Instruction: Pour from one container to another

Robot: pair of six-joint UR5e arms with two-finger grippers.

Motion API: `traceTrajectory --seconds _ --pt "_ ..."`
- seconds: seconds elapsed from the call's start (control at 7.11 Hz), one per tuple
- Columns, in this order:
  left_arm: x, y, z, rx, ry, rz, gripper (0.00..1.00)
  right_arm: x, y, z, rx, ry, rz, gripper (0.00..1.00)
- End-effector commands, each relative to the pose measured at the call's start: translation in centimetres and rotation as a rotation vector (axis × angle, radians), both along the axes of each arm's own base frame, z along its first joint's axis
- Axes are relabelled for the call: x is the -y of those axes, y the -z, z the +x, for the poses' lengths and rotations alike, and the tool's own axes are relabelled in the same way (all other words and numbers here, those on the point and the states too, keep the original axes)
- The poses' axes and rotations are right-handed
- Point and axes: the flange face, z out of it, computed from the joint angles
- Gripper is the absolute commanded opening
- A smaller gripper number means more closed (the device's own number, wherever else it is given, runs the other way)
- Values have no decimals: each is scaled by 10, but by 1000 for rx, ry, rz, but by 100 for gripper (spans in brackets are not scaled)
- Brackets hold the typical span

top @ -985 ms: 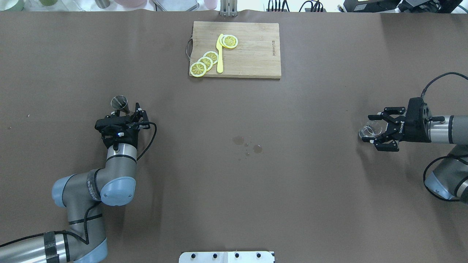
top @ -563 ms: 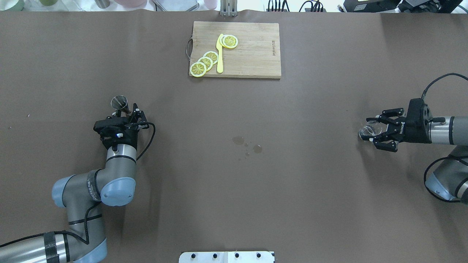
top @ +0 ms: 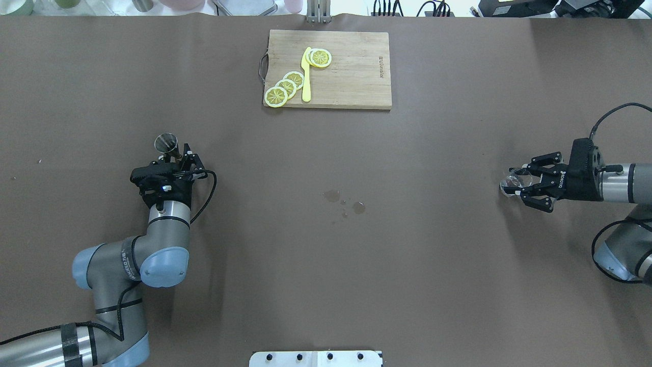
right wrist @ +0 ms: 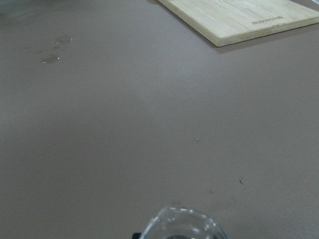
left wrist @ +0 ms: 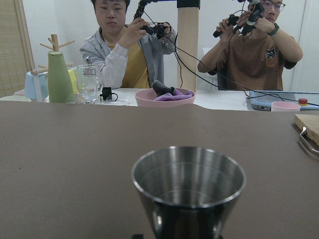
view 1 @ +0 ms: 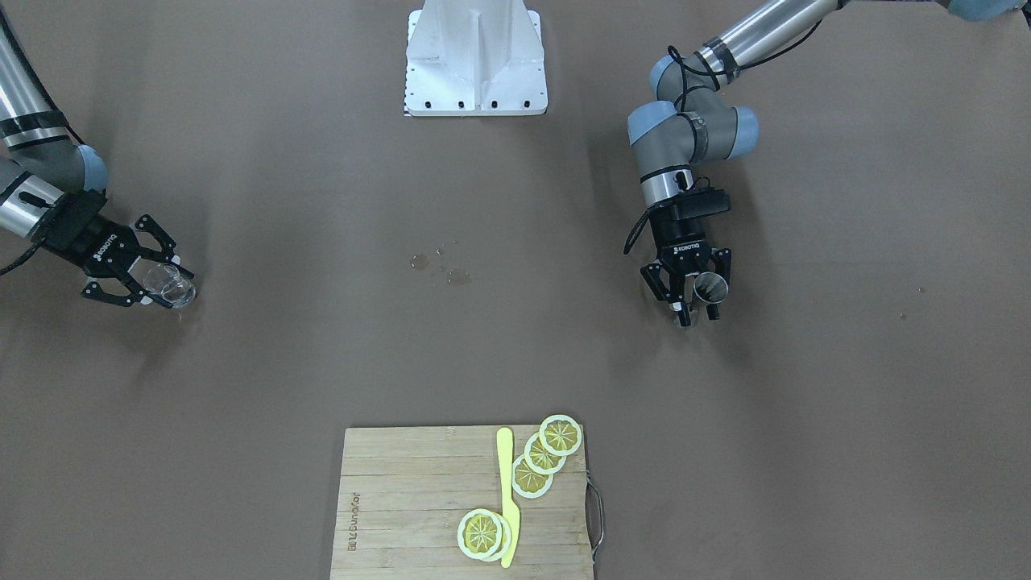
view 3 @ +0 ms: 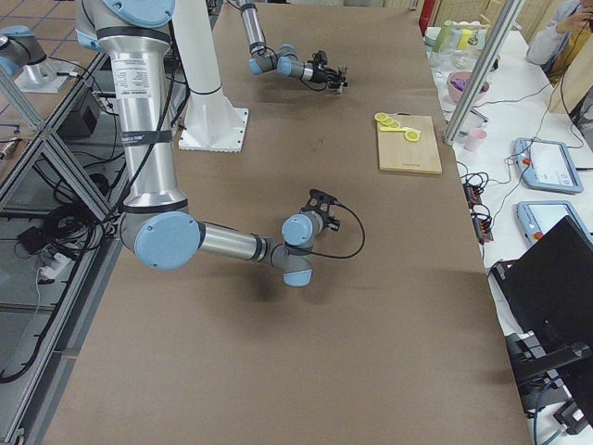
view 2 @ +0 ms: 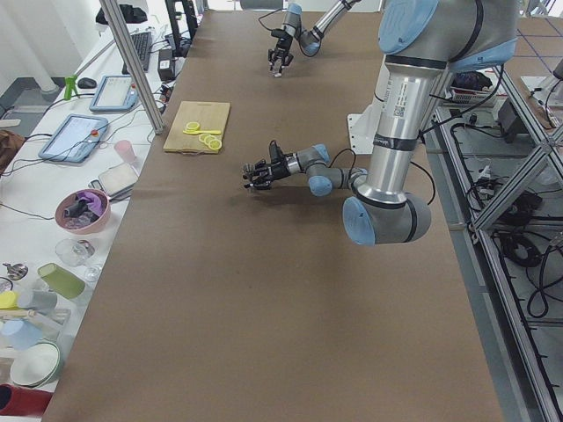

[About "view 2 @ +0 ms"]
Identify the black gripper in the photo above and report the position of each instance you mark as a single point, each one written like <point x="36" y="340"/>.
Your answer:
<point x="284" y="42"/>
<point x="277" y="167"/>

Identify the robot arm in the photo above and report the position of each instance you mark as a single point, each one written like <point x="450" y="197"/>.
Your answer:
<point x="309" y="41"/>
<point x="420" y="40"/>

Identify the pink plastic cup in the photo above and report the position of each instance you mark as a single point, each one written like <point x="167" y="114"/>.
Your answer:
<point x="124" y="149"/>

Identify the green plastic cup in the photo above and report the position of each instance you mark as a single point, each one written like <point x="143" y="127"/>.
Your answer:
<point x="63" y="282"/>

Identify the grey cup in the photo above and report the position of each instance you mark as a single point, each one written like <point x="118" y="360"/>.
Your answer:
<point x="37" y="300"/>

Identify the light blue cup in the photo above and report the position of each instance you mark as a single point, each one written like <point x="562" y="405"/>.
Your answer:
<point x="21" y="334"/>

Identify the middle overlapping lemon slice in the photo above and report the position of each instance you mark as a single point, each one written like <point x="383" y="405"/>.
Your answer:
<point x="210" y="139"/>

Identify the wooden cutting board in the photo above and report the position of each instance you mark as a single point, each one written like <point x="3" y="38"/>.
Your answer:
<point x="210" y="115"/>

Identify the top separate lemon slice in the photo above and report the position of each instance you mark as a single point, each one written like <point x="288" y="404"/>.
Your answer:
<point x="192" y="126"/>

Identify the yellow plastic knife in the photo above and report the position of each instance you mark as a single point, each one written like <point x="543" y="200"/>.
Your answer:
<point x="200" y="132"/>

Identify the black keyboard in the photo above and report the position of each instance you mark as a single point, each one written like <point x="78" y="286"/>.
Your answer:
<point x="142" y="43"/>

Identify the digital kitchen scale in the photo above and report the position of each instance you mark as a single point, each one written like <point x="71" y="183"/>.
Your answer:
<point x="117" y="182"/>

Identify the far teach pendant tablet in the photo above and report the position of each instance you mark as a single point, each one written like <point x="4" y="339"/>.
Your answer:
<point x="114" y="94"/>

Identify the teach pendant tablet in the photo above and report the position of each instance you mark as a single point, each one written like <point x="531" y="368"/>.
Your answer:
<point x="75" y="139"/>
<point x="114" y="94"/>

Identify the pink bowl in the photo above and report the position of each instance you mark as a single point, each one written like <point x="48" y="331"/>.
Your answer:
<point x="83" y="212"/>

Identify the near teach pendant tablet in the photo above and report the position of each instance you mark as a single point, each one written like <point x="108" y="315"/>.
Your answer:
<point x="75" y="139"/>

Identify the computer mouse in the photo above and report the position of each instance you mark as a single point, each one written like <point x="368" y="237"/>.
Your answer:
<point x="86" y="83"/>

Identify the wine glass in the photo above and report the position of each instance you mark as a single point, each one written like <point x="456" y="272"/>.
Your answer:
<point x="77" y="253"/>

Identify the black power adapter box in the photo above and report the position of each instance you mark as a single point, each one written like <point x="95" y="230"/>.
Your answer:
<point x="510" y="122"/>

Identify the white bowl green rim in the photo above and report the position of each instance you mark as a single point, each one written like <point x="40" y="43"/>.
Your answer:
<point x="36" y="366"/>

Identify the red bowl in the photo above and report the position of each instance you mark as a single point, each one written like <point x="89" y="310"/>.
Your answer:
<point x="19" y="401"/>

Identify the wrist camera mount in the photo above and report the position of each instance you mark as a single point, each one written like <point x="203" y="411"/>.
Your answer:
<point x="275" y="152"/>
<point x="279" y="34"/>

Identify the lemon slice nearest handle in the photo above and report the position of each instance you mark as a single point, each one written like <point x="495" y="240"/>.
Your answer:
<point x="214" y="144"/>

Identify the aluminium frame post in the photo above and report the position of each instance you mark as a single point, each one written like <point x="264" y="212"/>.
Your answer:
<point x="129" y="55"/>

